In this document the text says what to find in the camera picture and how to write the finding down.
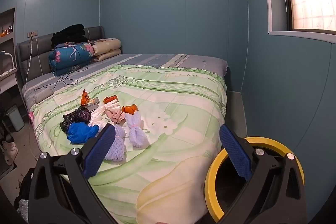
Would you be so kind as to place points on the pale lavender foam net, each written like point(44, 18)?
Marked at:
point(135, 132)

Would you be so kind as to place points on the yellow-rimmed black trash bin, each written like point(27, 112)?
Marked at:
point(210, 187)

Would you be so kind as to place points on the grey padded headboard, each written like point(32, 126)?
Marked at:
point(39, 48)

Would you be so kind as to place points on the beige stacked pillows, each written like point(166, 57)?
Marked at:
point(107, 47)

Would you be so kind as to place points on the beige slippers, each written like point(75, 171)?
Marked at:
point(10, 151)

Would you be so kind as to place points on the blue floral folded quilt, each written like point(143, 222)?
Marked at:
point(68, 56)

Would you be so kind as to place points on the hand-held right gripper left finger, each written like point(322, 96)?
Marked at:
point(101, 146)

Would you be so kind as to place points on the pink cloth bundle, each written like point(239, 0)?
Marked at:
point(115, 116)

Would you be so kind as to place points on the white desk lamp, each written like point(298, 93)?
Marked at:
point(9, 56)

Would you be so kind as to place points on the small pale green bin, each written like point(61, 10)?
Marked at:
point(15, 119)

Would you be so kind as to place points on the grey striped bed sheet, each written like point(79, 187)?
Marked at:
point(147, 58)

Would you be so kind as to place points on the bedside desk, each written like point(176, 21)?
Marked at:
point(8, 79)

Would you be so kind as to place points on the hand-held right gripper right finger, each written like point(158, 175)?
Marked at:
point(233, 150)

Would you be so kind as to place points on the black clothing pile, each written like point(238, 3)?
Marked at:
point(69, 32)

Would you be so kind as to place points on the wall niche shelf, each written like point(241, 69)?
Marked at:
point(6, 22)

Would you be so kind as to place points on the bed with green floral cover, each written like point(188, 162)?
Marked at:
point(170, 98)

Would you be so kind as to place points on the blue plastic bag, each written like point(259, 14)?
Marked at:
point(81, 132)

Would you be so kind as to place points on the black plastic bag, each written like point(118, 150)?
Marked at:
point(74, 117)

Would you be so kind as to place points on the orange snack wrapper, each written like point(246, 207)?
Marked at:
point(84, 98)

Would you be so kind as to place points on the wall outlet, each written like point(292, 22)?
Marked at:
point(32, 33)

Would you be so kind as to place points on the white tissue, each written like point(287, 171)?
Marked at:
point(101, 111)

